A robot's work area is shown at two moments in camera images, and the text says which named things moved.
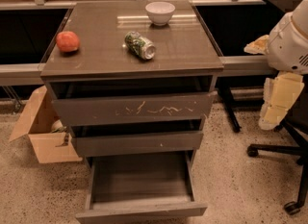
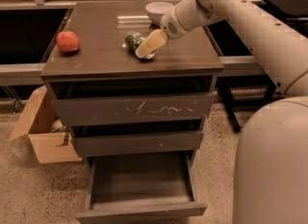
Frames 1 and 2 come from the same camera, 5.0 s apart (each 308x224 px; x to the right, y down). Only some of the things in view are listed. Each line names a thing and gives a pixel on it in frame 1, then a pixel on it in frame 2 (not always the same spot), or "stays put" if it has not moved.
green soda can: (140, 45) stays put
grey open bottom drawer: (138, 186) stays put
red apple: (67, 40) stays put
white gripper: (286, 49) → (170, 25)
